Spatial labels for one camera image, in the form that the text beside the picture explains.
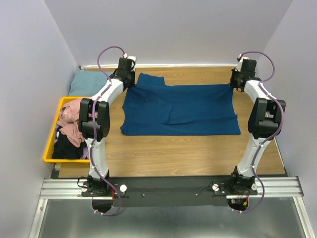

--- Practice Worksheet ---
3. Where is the yellow plastic bin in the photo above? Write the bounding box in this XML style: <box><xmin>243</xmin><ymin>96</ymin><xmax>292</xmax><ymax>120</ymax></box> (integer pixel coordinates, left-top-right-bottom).
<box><xmin>43</xmin><ymin>96</ymin><xmax>92</xmax><ymax>164</ymax></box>

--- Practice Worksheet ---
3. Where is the pink t-shirt in bin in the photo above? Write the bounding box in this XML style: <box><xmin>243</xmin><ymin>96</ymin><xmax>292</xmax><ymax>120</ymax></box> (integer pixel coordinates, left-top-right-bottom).
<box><xmin>57</xmin><ymin>98</ymin><xmax>85</xmax><ymax>148</ymax></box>

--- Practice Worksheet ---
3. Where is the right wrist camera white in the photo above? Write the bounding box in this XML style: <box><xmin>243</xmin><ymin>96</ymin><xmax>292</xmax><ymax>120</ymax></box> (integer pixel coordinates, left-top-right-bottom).
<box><xmin>235</xmin><ymin>54</ymin><xmax>249</xmax><ymax>72</ymax></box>

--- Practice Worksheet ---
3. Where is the black garment in bin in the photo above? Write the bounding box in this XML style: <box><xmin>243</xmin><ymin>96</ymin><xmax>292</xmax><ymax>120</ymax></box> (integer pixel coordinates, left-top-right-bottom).
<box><xmin>52</xmin><ymin>134</ymin><xmax>85</xmax><ymax>160</ymax></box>

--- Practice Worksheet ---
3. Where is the aluminium extrusion rail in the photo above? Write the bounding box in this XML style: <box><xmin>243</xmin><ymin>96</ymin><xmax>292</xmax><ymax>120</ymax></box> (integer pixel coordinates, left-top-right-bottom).
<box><xmin>40</xmin><ymin>177</ymin><xmax>304</xmax><ymax>199</ymax></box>

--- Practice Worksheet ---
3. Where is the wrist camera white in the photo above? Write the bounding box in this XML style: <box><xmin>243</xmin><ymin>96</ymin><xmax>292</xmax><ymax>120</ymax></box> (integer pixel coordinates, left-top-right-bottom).
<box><xmin>123</xmin><ymin>53</ymin><xmax>136</xmax><ymax>62</ymax></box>
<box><xmin>235</xmin><ymin>54</ymin><xmax>249</xmax><ymax>72</ymax></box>

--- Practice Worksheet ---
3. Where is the folded light blue t-shirt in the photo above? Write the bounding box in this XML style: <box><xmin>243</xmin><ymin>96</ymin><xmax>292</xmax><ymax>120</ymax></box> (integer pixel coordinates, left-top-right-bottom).
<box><xmin>68</xmin><ymin>70</ymin><xmax>107</xmax><ymax>97</ymax></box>

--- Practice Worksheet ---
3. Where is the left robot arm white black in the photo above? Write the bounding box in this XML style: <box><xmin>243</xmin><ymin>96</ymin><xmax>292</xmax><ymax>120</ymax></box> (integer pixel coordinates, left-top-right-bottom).
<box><xmin>78</xmin><ymin>55</ymin><xmax>136</xmax><ymax>196</ymax></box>

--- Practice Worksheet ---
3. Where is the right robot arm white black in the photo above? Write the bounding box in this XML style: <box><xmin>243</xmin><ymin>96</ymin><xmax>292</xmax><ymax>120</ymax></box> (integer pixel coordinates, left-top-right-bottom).
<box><xmin>228</xmin><ymin>56</ymin><xmax>286</xmax><ymax>194</ymax></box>

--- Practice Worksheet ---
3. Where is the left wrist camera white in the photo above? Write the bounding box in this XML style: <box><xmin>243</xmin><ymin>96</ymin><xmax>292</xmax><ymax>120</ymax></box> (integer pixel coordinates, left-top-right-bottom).
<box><xmin>123</xmin><ymin>53</ymin><xmax>136</xmax><ymax>62</ymax></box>

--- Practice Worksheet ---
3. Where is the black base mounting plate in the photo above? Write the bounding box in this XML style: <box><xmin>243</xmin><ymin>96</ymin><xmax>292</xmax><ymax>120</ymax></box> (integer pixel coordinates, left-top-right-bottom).
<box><xmin>77</xmin><ymin>175</ymin><xmax>258</xmax><ymax>214</ymax></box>

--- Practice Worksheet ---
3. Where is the dark blue t-shirt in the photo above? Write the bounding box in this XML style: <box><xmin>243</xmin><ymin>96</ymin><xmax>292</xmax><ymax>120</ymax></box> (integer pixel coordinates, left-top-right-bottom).
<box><xmin>120</xmin><ymin>73</ymin><xmax>241</xmax><ymax>136</ymax></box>

